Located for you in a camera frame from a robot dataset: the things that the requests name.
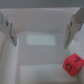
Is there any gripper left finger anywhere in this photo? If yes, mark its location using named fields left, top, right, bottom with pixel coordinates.
left=0, top=12, right=18, bottom=48

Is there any white plastic box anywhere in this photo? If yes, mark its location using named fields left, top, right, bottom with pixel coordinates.
left=0, top=7, right=84, bottom=84

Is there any pink block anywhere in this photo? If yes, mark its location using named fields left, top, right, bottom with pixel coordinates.
left=62, top=52, right=83, bottom=78

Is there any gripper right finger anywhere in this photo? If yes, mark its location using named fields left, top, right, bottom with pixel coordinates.
left=63, top=7, right=84, bottom=50

